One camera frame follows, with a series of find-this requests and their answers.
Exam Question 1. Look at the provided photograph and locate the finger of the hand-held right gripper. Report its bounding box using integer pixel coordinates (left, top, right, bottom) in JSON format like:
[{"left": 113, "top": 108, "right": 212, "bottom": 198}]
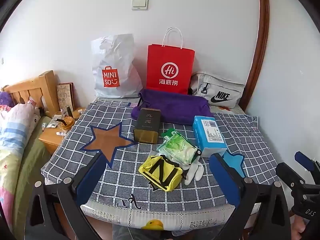
[
  {"left": 276, "top": 162, "right": 307, "bottom": 190},
  {"left": 294, "top": 151, "right": 316, "bottom": 178}
]

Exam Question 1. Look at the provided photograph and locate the patterned picture book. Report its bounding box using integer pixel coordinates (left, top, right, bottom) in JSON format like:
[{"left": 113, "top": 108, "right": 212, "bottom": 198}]
[{"left": 56, "top": 82, "right": 75, "bottom": 113}]

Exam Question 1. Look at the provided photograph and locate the green bed sheet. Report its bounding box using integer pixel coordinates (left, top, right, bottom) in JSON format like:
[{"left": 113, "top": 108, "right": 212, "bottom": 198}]
[{"left": 12, "top": 116, "right": 52, "bottom": 230}]

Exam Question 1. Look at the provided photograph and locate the purple fabric tray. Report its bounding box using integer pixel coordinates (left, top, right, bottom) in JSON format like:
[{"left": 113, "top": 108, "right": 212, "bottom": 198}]
[{"left": 131, "top": 89, "right": 215, "bottom": 125}]

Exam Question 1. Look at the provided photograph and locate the white plastic shopping bag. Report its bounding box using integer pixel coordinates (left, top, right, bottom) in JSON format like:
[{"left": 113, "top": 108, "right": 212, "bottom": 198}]
[{"left": 90, "top": 34, "right": 143, "bottom": 98}]

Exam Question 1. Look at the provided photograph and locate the colourful quilt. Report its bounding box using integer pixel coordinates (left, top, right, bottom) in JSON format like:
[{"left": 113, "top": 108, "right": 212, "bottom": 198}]
[{"left": 0, "top": 100, "right": 42, "bottom": 230}]

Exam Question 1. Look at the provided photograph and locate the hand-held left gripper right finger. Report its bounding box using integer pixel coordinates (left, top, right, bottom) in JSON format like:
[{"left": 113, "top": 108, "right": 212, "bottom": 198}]
[{"left": 209, "top": 152, "right": 292, "bottom": 240}]

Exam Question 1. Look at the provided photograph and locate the white duck print table cover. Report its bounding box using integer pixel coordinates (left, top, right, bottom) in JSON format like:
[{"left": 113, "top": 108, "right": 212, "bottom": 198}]
[{"left": 80, "top": 201, "right": 258, "bottom": 230}]

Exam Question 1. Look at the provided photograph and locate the purple plush toy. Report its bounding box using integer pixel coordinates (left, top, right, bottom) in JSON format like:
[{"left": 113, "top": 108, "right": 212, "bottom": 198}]
[{"left": 0, "top": 92, "right": 16, "bottom": 107}]

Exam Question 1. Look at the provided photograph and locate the grey checked tablecloth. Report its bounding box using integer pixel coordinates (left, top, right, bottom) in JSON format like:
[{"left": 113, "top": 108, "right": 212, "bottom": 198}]
[{"left": 41, "top": 97, "right": 274, "bottom": 212}]

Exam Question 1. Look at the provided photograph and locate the wooden nightstand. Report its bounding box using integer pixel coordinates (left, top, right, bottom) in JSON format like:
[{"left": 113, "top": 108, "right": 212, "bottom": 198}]
[{"left": 39, "top": 109, "right": 85, "bottom": 155}]

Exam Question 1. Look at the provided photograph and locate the wooden headboard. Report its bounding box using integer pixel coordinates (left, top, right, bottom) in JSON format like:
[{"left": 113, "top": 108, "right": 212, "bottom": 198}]
[{"left": 2, "top": 70, "right": 60, "bottom": 117}]

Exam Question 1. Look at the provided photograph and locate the yellow mesh pouch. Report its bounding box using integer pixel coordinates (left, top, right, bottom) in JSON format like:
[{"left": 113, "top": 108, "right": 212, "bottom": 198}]
[{"left": 138, "top": 155, "right": 184, "bottom": 192}]

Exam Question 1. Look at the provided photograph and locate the blue tissue pack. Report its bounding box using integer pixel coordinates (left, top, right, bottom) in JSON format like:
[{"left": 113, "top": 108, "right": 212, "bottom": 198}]
[{"left": 192, "top": 116, "right": 228, "bottom": 157}]

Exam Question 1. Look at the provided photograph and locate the person's right hand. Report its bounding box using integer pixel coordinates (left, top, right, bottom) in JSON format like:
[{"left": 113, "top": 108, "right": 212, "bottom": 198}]
[{"left": 292, "top": 216, "right": 310, "bottom": 240}]

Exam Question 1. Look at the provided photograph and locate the dark green sachet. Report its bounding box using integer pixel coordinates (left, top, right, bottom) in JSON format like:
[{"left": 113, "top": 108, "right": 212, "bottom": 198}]
[{"left": 161, "top": 128, "right": 181, "bottom": 140}]

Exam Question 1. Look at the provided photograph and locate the light green wipes packet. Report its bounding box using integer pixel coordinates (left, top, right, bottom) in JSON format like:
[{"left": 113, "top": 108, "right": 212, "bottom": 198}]
[{"left": 157, "top": 133, "right": 201, "bottom": 166}]

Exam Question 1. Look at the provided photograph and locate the red paper bag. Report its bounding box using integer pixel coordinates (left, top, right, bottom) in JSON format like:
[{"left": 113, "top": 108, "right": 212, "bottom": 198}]
[{"left": 146, "top": 27, "right": 195, "bottom": 95}]

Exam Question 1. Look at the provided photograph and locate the amber glass cup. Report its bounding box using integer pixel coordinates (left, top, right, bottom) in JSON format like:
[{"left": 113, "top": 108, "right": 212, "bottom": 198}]
[{"left": 59, "top": 116, "right": 74, "bottom": 130}]

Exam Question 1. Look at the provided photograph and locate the white light switch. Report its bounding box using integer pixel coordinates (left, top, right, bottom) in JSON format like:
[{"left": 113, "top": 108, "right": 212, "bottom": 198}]
[{"left": 132, "top": 0, "right": 148, "bottom": 11}]

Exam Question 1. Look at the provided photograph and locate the grey waist bag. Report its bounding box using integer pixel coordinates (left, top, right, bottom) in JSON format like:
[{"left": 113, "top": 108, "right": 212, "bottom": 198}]
[{"left": 190, "top": 71, "right": 245, "bottom": 109}]

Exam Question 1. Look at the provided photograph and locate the brown wooden door frame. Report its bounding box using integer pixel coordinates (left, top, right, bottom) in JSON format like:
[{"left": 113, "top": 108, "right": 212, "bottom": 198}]
[{"left": 240, "top": 0, "right": 269, "bottom": 110}]

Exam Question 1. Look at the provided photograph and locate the white glove green cuff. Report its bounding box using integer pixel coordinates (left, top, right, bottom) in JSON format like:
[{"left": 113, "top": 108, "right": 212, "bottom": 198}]
[{"left": 184, "top": 164, "right": 205, "bottom": 186}]

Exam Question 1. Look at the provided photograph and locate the dark tea tin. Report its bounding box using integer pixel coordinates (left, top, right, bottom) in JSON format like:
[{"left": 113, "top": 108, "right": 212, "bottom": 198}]
[{"left": 133, "top": 108, "right": 161, "bottom": 144}]

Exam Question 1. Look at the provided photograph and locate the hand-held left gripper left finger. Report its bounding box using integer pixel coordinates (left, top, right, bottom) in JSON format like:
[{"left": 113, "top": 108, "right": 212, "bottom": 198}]
[{"left": 28, "top": 152, "right": 104, "bottom": 240}]

